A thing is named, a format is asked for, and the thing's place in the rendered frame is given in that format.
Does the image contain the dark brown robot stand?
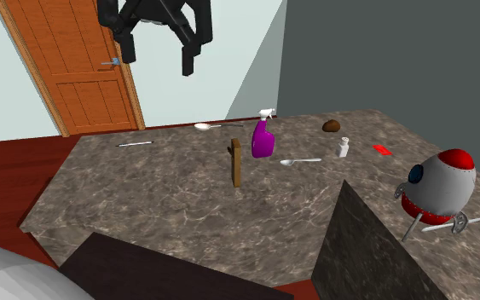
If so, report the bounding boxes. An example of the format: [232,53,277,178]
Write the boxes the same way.
[58,231,296,300]

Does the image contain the orange wooden door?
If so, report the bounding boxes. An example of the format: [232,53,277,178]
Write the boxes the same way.
[0,0,147,137]

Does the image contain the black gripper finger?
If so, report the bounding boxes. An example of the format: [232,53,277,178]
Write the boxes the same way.
[161,0,214,78]
[96,0,137,65]

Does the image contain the silver spoon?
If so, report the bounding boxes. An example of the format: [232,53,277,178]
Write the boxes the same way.
[280,157,323,167]

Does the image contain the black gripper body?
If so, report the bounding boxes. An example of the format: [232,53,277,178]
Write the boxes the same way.
[119,0,173,25]

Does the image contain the purple spray bottle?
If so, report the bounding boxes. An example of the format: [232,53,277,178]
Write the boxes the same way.
[250,107,277,159]

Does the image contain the brown potato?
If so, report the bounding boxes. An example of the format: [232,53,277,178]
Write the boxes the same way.
[321,118,342,134]

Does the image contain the white spoon with dark handle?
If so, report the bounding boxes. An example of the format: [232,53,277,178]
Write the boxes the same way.
[194,122,245,132]

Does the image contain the grey and red rocket toy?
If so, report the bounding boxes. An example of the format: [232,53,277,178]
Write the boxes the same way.
[393,147,480,243]

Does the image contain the small white shaker bottle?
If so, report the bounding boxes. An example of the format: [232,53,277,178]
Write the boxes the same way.
[334,136,350,159]

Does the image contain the dark marbled block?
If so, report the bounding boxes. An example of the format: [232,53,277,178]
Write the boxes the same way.
[310,178,449,300]

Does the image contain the flat red card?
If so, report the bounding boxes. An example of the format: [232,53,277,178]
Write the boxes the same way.
[372,143,394,157]

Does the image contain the upright brown wooden block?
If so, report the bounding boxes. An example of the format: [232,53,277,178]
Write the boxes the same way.
[226,137,243,188]

